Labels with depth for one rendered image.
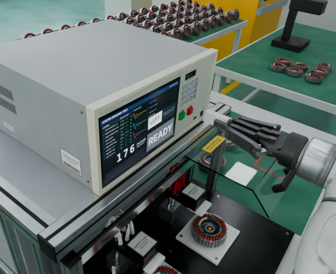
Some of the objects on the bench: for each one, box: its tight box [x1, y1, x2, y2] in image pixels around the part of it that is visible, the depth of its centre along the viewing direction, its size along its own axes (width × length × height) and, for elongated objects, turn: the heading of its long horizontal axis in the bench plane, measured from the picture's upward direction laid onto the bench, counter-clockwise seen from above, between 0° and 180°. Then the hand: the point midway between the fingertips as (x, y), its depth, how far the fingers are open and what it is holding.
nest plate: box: [176, 212, 240, 266], centre depth 100 cm, size 15×15×1 cm
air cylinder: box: [106, 248, 134, 274], centre depth 89 cm, size 5×8×6 cm
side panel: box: [0, 202, 27, 274], centre depth 80 cm, size 28×3×32 cm, turn 47°
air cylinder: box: [159, 198, 184, 223], centre depth 106 cm, size 5×8×6 cm
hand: (216, 119), depth 74 cm, fingers closed
